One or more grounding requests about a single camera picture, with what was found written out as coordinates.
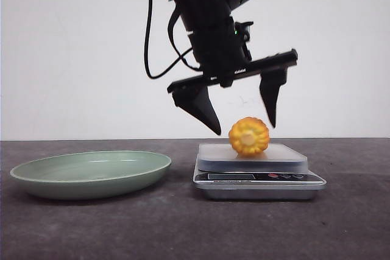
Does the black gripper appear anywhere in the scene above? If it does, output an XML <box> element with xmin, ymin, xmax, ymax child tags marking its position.
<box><xmin>168</xmin><ymin>19</ymin><xmax>298</xmax><ymax>135</ymax></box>

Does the yellow corn cob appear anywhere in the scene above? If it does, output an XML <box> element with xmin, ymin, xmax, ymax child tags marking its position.
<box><xmin>229</xmin><ymin>117</ymin><xmax>271</xmax><ymax>156</ymax></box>

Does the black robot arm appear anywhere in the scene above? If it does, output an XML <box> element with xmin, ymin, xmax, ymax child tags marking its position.
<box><xmin>168</xmin><ymin>0</ymin><xmax>298</xmax><ymax>135</ymax></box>

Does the silver digital kitchen scale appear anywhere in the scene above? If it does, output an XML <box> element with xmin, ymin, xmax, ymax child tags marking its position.
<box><xmin>193</xmin><ymin>143</ymin><xmax>327</xmax><ymax>200</ymax></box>

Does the light green oval plate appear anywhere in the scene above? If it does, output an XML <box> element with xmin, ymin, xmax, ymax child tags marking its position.
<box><xmin>10</xmin><ymin>150</ymin><xmax>172</xmax><ymax>200</ymax></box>

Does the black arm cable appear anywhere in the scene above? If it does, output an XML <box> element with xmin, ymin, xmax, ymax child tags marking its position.
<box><xmin>138</xmin><ymin>0</ymin><xmax>204</xmax><ymax>80</ymax></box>

